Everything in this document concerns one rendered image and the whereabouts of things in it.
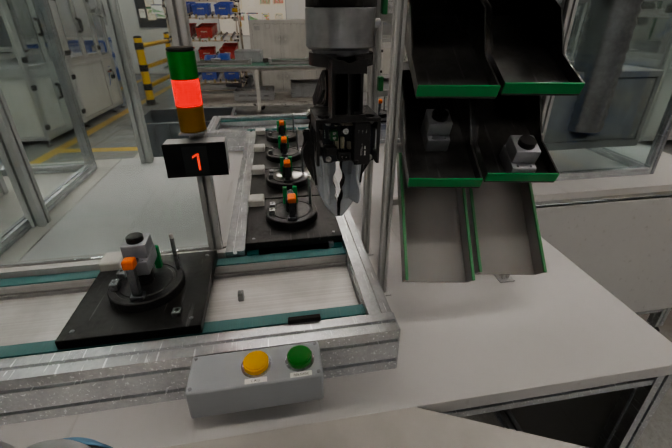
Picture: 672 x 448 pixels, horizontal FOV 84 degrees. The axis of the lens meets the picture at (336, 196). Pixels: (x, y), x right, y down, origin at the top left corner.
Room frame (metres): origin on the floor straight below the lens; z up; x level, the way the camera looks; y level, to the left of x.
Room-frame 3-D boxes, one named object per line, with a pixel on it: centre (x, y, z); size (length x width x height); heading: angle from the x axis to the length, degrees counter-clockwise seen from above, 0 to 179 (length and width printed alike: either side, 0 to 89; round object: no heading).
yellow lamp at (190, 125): (0.73, 0.29, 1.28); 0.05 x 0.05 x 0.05
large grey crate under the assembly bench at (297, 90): (6.23, 0.44, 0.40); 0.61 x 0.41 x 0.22; 95
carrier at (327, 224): (0.90, 0.12, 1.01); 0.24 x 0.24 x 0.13; 9
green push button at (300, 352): (0.43, 0.06, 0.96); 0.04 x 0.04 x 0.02
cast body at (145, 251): (0.61, 0.38, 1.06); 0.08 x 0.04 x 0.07; 11
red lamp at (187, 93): (0.73, 0.29, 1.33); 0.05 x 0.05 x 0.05
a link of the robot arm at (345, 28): (0.44, -0.01, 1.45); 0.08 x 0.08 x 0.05
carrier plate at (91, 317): (0.60, 0.38, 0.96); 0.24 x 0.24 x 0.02; 9
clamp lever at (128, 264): (0.56, 0.37, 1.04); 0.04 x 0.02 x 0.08; 9
